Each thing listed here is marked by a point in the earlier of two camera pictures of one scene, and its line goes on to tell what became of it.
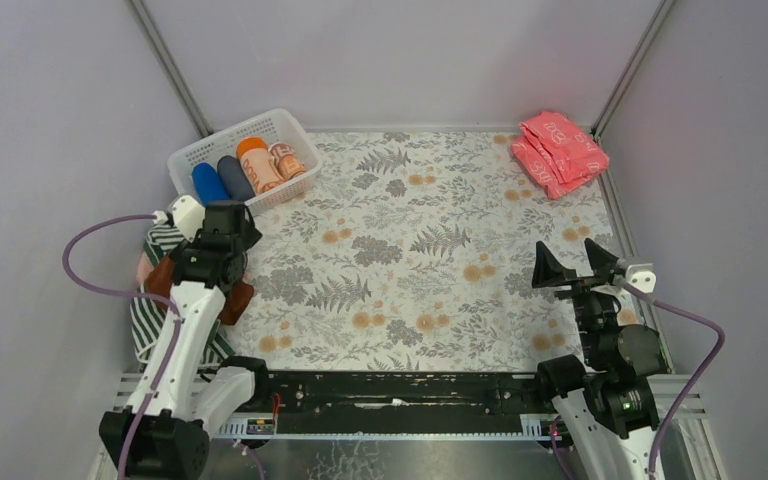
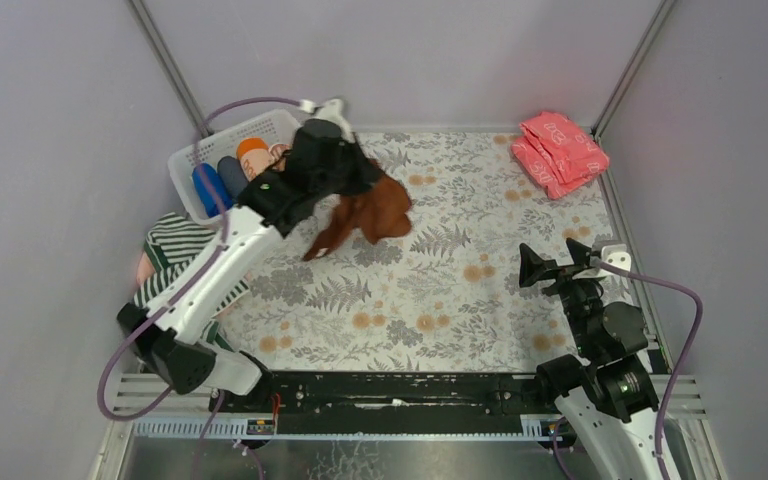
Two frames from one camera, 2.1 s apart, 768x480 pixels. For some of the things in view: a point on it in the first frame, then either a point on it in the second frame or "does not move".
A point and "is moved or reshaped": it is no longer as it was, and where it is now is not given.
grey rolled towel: x=236 y=183 does not move
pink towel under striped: x=145 y=267 does not move
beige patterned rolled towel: x=288 y=164 does not move
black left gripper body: x=239 y=234 → x=355 y=168
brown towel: x=161 y=279 is moved or reshaped
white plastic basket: x=275 y=126 does not move
